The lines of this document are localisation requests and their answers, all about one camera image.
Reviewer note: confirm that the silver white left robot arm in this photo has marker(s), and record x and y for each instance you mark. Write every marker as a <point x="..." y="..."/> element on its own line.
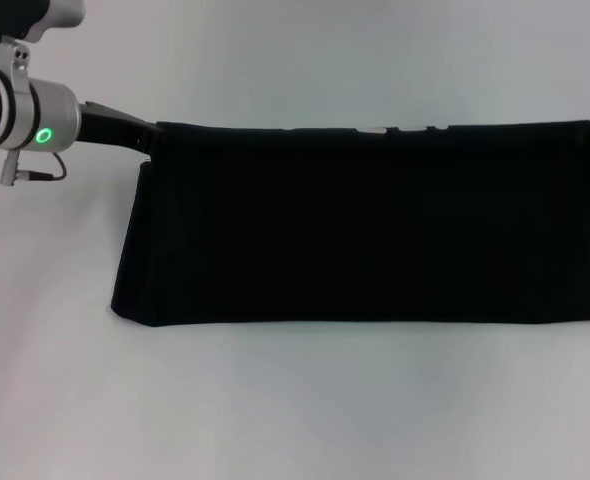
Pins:
<point x="25" y="110"/>

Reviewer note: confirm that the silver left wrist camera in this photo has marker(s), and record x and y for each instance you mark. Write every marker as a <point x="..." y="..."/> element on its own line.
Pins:
<point x="30" y="17"/>

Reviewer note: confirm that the black shirt with FREE print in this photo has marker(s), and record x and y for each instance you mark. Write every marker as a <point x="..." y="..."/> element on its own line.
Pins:
<point x="375" y="225"/>

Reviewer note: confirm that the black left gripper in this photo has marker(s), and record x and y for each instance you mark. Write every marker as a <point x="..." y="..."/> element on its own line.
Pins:
<point x="110" y="130"/>

